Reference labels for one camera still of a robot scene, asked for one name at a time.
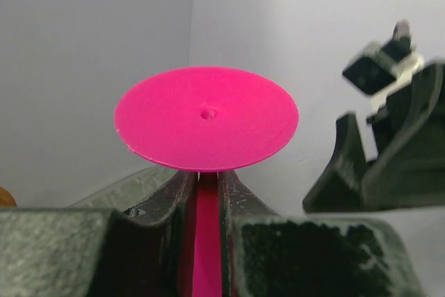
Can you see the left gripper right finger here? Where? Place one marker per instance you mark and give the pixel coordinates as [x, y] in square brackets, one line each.
[265, 254]

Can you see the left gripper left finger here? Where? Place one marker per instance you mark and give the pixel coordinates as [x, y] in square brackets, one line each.
[147, 250]

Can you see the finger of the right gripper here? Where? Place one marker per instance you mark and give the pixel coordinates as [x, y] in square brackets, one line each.
[409, 172]
[338, 187]

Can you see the pink plastic wine glass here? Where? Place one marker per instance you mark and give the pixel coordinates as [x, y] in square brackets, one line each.
[208, 120]

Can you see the orange wooden shelf rack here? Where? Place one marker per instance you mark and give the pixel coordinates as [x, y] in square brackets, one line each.
[6, 199]

